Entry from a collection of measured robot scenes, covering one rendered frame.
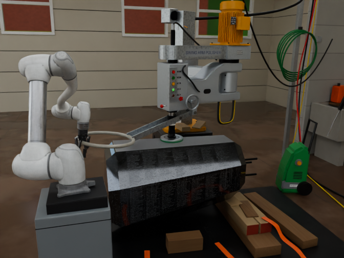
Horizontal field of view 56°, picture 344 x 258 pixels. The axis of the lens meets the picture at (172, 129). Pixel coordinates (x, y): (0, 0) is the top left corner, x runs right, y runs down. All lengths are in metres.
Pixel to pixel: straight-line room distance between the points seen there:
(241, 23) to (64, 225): 2.29
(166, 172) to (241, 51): 1.39
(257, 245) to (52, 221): 1.69
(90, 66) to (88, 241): 7.13
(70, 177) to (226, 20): 2.08
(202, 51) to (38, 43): 6.30
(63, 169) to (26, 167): 0.20
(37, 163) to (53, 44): 6.96
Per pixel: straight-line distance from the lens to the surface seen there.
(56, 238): 1.96
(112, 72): 8.84
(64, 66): 2.07
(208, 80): 3.05
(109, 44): 8.80
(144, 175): 2.67
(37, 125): 2.02
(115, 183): 2.65
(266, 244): 2.93
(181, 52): 2.84
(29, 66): 2.12
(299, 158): 3.99
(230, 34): 3.22
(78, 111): 2.52
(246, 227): 2.95
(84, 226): 1.92
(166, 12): 3.68
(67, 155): 1.90
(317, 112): 5.33
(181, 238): 2.83
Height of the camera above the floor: 1.70
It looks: 15 degrees down
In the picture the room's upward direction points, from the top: 1 degrees clockwise
